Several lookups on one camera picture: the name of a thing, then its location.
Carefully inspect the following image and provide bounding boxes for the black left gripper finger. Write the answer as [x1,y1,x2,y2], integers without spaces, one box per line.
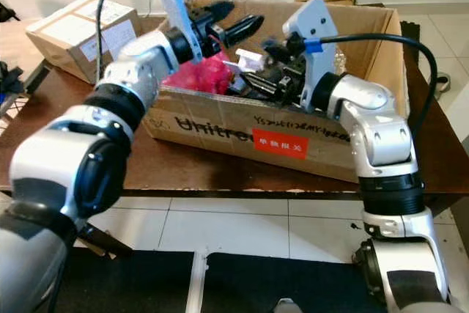
[194,0,237,19]
[221,15,265,46]

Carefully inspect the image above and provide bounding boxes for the white plastic piece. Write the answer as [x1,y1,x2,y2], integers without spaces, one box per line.
[224,49,265,76]

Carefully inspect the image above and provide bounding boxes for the red plastic bag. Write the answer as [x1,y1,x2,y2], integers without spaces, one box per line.
[161,51,235,95]

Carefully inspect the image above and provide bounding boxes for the large open cardboard box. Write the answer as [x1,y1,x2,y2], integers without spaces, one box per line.
[143,0,411,183]

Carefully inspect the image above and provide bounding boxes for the small sealed cardboard box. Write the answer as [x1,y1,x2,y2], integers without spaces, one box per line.
[26,0,140,84]

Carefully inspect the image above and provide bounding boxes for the dark brown wooden table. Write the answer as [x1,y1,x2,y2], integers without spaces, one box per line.
[0,12,469,259]

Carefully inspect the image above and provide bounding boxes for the black floor mat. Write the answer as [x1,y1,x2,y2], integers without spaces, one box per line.
[205,252,385,313]
[55,251,195,313]

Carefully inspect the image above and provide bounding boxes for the blue cable tape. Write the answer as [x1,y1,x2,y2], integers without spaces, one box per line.
[304,38,325,54]

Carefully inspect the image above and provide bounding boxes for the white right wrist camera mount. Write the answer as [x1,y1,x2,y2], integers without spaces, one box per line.
[282,0,339,108]

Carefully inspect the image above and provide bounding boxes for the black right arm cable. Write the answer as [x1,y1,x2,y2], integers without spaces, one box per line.
[319,32,440,138]

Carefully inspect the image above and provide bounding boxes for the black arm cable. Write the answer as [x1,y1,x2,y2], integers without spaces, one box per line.
[95,0,162,83]
[319,32,440,138]

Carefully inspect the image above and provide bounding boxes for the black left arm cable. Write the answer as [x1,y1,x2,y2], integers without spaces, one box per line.
[95,0,162,83]

